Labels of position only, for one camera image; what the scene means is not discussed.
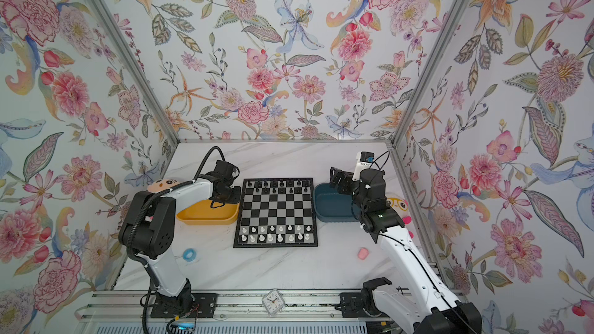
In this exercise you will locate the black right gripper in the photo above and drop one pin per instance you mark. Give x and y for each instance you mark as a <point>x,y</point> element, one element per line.
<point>349,180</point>

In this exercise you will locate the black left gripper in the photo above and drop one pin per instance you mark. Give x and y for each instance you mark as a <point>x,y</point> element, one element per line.
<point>237,199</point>

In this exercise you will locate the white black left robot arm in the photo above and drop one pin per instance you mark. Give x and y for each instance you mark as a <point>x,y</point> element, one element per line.
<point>148,230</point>

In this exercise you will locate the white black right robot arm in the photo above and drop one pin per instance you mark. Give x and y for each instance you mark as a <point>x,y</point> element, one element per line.
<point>428,306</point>

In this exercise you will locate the pink white plush toy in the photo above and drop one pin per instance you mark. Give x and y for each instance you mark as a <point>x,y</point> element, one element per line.
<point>401,207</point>

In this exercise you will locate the yellow plastic tray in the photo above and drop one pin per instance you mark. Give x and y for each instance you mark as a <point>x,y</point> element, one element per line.
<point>206,214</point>

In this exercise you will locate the teal plastic tray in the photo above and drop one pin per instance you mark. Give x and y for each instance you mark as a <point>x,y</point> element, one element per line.
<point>332,207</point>

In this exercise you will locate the black white chessboard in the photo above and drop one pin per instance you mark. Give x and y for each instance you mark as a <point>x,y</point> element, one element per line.
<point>276,213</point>

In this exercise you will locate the pink small eraser toy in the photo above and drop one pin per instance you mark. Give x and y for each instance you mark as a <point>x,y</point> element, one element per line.
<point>363,253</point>

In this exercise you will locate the doll plush toy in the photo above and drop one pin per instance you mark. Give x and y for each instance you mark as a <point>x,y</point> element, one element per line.
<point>162,185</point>

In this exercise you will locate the small white desk clock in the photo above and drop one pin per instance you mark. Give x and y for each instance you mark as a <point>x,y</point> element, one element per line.
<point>273,302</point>

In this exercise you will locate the blue small ring toy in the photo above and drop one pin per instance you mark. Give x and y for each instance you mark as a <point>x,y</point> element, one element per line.
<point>189,255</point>

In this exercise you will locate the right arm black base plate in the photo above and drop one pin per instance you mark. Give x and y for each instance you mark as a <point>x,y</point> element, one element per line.
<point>352,306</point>

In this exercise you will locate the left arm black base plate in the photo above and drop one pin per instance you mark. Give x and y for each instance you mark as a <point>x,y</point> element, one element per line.
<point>200,305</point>

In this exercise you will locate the aluminium frame corner post right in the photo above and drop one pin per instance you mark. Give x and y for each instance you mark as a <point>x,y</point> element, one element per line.
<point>435,55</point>

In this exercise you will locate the aluminium frame corner post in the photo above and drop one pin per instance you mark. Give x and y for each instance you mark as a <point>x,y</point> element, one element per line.
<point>435,55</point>
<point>129,61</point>

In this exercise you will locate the aluminium frame corner post left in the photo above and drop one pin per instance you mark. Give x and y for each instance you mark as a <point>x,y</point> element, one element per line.
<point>129,61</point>

